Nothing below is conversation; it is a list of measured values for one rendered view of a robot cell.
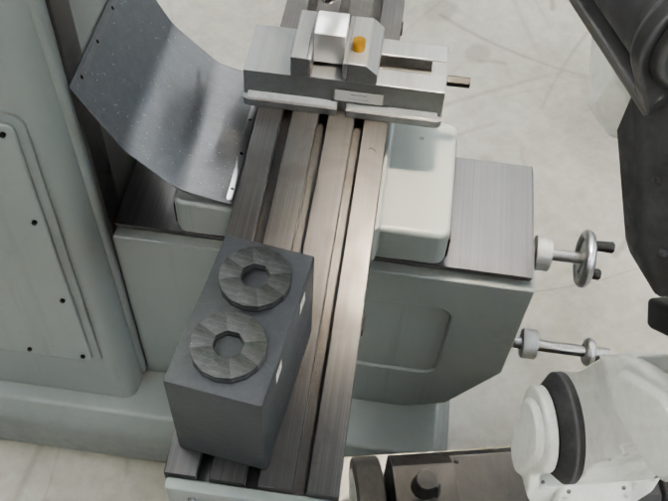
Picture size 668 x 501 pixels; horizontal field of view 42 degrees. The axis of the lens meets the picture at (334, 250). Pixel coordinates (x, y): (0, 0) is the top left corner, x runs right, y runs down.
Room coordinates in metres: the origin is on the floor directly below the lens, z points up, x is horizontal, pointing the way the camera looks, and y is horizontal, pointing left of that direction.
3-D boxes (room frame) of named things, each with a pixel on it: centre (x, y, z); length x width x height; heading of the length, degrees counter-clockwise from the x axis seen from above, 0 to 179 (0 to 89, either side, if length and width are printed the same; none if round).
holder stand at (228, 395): (0.55, 0.10, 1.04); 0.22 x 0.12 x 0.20; 168
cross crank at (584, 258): (1.03, -0.46, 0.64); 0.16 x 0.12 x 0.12; 86
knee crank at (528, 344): (0.89, -0.48, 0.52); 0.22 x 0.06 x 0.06; 86
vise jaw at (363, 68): (1.15, -0.03, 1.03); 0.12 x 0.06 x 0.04; 176
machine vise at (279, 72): (1.15, 0.00, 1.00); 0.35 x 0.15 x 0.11; 86
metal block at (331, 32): (1.15, 0.03, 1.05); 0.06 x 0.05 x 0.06; 176
